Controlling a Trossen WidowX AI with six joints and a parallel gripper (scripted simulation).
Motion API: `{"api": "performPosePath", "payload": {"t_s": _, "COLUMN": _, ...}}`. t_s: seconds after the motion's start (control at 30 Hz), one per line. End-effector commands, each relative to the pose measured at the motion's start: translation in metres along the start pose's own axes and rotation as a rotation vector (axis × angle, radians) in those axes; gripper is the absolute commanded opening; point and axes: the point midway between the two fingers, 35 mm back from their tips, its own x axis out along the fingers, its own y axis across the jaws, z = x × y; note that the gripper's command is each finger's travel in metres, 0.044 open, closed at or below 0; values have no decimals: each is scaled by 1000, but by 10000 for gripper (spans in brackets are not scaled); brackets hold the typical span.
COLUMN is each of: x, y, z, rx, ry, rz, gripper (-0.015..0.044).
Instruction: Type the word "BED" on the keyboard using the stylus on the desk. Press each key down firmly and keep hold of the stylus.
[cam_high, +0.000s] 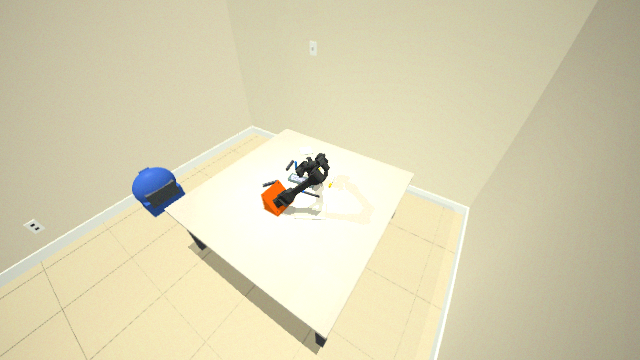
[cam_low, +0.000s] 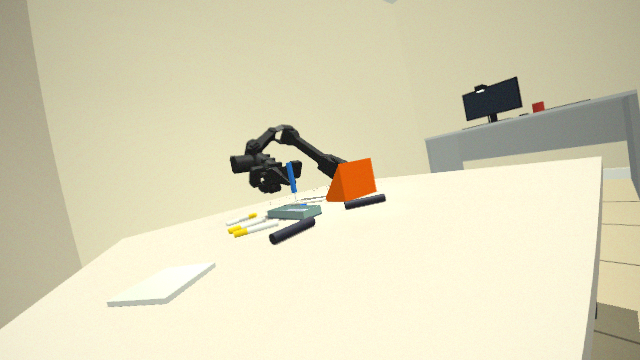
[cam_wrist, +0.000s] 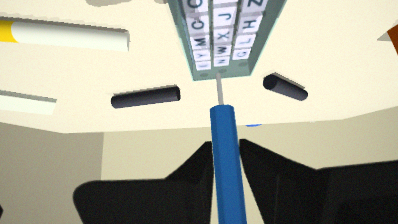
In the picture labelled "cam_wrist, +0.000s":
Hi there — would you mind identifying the blue stylus with grey tip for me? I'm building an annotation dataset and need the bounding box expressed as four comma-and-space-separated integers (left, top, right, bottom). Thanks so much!
209, 72, 247, 224

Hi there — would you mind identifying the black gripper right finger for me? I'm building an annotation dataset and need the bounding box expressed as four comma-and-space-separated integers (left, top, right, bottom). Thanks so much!
239, 139, 398, 224

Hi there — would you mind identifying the white flat rectangular slab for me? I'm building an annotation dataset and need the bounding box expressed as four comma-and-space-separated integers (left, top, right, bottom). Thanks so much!
0, 90, 56, 115

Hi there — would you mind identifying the dark grey cylinder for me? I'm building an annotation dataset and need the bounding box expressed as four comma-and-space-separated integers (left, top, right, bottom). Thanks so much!
263, 74, 308, 101
111, 86, 181, 109

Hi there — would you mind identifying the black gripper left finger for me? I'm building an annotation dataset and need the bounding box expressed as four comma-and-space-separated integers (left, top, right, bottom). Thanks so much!
72, 141, 214, 224

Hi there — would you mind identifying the keyboard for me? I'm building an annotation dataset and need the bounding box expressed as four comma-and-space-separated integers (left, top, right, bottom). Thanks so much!
166, 0, 289, 82

